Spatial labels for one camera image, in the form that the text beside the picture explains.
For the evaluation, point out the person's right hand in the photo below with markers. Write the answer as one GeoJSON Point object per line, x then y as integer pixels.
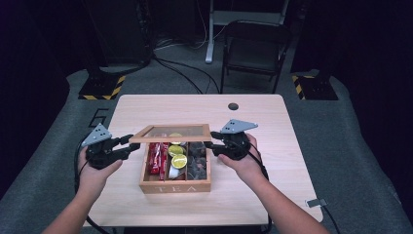
{"type": "Point", "coordinates": [248, 169]}

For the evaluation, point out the stand base with hazard stripes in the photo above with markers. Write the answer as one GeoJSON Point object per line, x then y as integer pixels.
{"type": "Point", "coordinates": [102, 87]}
{"type": "Point", "coordinates": [313, 87]}

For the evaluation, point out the red drink sachet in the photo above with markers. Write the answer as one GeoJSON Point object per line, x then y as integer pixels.
{"type": "Point", "coordinates": [164, 161]}
{"type": "Point", "coordinates": [154, 159]}

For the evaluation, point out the pile of dark tea bags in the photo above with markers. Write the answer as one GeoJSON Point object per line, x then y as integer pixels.
{"type": "Point", "coordinates": [197, 161]}

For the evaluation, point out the white capsule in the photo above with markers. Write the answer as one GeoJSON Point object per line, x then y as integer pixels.
{"type": "Point", "coordinates": [173, 172]}

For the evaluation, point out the wooden tea box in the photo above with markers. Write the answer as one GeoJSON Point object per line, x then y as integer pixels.
{"type": "Point", "coordinates": [175, 187]}

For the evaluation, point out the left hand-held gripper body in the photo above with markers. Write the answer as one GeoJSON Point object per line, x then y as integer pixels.
{"type": "Point", "coordinates": [100, 156]}

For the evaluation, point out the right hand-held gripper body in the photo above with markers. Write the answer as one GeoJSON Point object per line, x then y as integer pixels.
{"type": "Point", "coordinates": [237, 146]}

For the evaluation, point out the dark cabinet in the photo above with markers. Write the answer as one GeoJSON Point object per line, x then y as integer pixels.
{"type": "Point", "coordinates": [120, 32]}

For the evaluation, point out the grey clip on table edge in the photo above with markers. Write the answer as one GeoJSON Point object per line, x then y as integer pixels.
{"type": "Point", "coordinates": [316, 202]}

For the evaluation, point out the black folding chair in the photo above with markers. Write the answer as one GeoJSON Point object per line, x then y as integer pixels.
{"type": "Point", "coordinates": [255, 48]}

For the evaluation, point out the white metal desk frame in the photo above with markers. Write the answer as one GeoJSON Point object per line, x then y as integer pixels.
{"type": "Point", "coordinates": [211, 39]}

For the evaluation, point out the wooden glass-panel box lid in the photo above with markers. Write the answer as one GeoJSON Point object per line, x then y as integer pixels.
{"type": "Point", "coordinates": [168, 139]}

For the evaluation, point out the person's left hand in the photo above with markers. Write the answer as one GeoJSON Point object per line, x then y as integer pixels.
{"type": "Point", "coordinates": [95, 178]}

